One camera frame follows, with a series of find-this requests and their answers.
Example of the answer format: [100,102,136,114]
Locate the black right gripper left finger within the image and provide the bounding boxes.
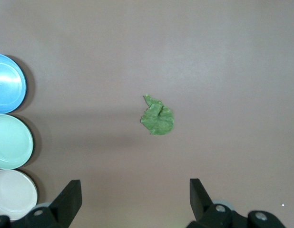
[0,180,82,228]

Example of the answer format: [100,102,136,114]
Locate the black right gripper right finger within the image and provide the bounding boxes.
[187,178,287,228]

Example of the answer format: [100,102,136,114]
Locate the green lettuce leaf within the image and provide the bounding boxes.
[140,94,174,136]

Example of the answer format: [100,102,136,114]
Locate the beige round plate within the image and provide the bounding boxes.
[0,169,39,220]

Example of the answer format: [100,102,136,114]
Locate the light green round plate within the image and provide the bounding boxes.
[0,114,34,170]

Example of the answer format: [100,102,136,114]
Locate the blue round plate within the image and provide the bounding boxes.
[0,53,28,114]

